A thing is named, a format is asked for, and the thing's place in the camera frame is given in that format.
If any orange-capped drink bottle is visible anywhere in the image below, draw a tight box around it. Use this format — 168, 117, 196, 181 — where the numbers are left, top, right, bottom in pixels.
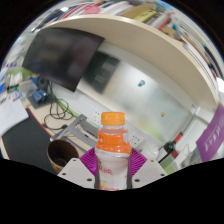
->
94, 111, 133, 192

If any black computer monitor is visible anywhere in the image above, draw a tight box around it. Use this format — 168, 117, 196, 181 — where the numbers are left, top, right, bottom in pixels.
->
21, 27, 105, 93

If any purple hanging banner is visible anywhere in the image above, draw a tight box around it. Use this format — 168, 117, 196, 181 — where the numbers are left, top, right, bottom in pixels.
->
195, 103, 224, 164

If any red floral paper cup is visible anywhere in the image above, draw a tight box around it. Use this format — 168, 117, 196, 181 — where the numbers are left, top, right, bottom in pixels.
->
46, 139, 80, 175

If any white open notebook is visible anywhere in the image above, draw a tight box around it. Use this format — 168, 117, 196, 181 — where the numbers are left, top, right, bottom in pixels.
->
0, 96, 30, 138

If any white ceramic jar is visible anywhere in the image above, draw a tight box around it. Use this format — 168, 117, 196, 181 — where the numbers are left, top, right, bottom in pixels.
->
141, 141, 161, 160

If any white wall socket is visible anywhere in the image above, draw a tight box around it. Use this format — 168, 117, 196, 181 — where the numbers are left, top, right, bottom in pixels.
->
89, 109, 103, 127
128, 130, 145, 148

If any small blue gadget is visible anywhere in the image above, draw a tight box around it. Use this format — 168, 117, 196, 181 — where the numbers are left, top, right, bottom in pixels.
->
30, 88, 50, 104

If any black cable bundle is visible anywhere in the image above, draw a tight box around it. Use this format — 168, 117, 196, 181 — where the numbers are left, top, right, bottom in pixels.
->
41, 81, 76, 131

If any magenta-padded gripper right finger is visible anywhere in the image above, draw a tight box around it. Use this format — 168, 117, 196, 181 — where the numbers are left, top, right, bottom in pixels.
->
127, 148, 169, 189

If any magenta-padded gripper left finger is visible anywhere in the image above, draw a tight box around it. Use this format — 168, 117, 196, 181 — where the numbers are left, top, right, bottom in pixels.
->
57, 148, 101, 190

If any black desk mat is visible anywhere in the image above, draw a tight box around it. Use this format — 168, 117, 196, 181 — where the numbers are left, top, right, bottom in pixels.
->
1, 109, 58, 174

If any dark wine bottle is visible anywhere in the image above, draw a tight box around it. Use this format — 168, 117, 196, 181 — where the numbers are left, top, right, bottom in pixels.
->
159, 132, 184, 164

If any grey metal laptop stand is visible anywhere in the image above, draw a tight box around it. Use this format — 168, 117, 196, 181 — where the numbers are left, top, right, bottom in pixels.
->
49, 114, 101, 149

